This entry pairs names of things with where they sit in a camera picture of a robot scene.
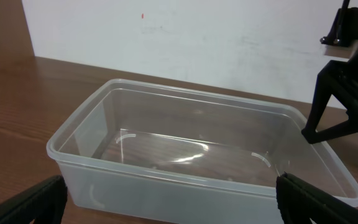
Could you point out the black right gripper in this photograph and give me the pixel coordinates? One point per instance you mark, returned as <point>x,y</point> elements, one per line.
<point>327,84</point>

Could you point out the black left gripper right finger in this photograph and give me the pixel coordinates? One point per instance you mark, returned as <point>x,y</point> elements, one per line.
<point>301,202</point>

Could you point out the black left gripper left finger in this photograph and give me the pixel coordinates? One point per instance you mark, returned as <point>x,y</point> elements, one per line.
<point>42,203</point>

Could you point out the clear plastic storage container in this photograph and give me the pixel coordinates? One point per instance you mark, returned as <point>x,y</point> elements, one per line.
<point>187,156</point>

